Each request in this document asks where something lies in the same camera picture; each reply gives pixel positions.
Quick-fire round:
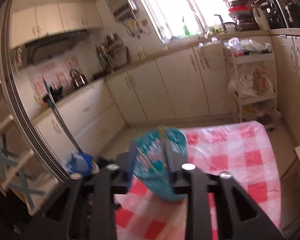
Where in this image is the wooden chopstick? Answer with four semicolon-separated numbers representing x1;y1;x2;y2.
137;147;159;174
158;125;167;169

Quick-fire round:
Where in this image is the white kitchen trolley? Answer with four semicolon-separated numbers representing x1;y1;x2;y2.
223;36;282;131

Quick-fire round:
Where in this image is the blue plastic bag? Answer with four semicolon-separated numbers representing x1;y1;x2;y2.
65;152;100;176

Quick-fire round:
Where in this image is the teal perforated plastic basket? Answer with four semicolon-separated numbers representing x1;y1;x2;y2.
134;128;185;202

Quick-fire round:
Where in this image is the red white checkered tablecloth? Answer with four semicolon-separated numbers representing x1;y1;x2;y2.
116;121;281;239

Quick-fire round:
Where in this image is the steel kettle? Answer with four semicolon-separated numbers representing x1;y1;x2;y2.
69;68;88;90

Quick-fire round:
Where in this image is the range hood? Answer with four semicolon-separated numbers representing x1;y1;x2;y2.
21;30;89;67

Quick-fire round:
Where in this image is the mop handle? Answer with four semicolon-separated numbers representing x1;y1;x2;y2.
42;77;83;153

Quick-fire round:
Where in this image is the wall spice rack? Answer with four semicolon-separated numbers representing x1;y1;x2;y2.
95;33;129;73

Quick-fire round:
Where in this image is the wall water heater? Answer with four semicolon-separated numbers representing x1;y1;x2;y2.
105;0;138;22

